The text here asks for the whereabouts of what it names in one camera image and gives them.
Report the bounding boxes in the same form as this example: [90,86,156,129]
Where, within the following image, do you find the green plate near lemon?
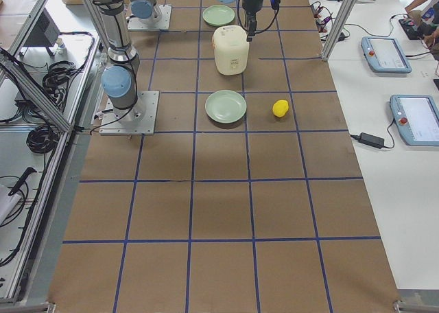
[205,90,247,124]

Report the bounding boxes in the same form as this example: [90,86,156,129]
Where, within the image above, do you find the teach pendant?
[390,95,438,147]
[361,36,412,74]

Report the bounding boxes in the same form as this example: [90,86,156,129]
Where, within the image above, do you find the white rice cooker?
[212,25,250,76]

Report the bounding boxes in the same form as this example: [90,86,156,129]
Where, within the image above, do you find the aluminium frame post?
[321,0,357,62]

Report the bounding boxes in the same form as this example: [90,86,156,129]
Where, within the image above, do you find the black power adapter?
[358,132,385,149]

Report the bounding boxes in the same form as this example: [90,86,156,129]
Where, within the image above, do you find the teach pendant near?
[390,95,438,147]

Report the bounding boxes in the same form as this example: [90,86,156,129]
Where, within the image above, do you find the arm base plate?
[97,91,159,135]
[128,3,172,32]

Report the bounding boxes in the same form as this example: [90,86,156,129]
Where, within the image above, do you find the grey control box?
[24,8,60,56]

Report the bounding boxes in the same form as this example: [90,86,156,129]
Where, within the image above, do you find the yellow toy lemon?
[272,100,289,118]

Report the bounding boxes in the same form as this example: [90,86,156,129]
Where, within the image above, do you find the teach pendant far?
[361,36,412,74]

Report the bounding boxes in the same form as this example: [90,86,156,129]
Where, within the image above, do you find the green plate far side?
[202,5,235,27]

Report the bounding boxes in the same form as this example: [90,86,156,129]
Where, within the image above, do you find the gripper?
[242,0,263,42]

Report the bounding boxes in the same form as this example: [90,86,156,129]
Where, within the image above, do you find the coiled black cables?
[41,60,82,103]

